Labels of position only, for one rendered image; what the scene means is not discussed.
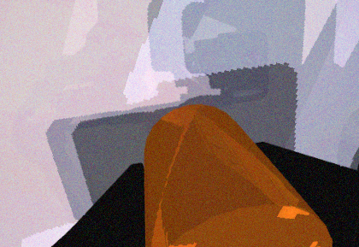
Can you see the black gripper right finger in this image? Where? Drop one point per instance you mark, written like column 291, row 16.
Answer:
column 330, row 190

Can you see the orange cylinder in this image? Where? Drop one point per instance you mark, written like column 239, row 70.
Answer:
column 206, row 184

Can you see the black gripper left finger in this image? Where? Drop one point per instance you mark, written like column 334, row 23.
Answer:
column 117, row 219

